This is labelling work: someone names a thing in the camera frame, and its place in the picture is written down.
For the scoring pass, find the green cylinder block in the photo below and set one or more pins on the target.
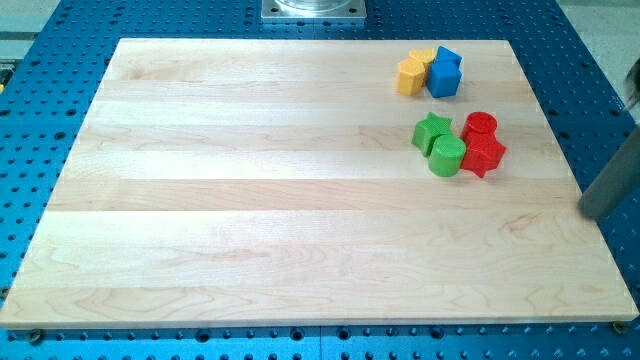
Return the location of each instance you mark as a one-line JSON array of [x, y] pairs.
[[446, 156]]

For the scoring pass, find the blue triangle block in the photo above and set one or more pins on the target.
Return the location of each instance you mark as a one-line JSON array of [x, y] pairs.
[[444, 54]]

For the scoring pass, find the yellow pentagon block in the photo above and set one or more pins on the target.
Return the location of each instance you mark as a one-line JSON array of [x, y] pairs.
[[410, 76]]

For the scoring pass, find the blue cube block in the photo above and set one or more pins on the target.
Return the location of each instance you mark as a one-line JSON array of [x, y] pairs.
[[444, 79]]

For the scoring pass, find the red cylinder block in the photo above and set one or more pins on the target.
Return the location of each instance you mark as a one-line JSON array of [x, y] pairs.
[[479, 123]]

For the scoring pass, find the red star block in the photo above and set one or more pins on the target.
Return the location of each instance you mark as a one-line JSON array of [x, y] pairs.
[[483, 153]]

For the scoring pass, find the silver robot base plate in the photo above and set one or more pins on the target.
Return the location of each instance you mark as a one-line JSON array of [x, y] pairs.
[[313, 9]]

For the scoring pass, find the green star block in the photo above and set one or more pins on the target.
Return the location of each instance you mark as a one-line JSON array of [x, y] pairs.
[[428, 130]]

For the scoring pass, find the yellow hexagon block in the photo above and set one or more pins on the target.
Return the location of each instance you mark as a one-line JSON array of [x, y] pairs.
[[425, 56]]

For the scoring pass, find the light wooden board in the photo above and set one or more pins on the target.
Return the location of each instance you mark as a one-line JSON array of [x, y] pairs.
[[223, 183]]

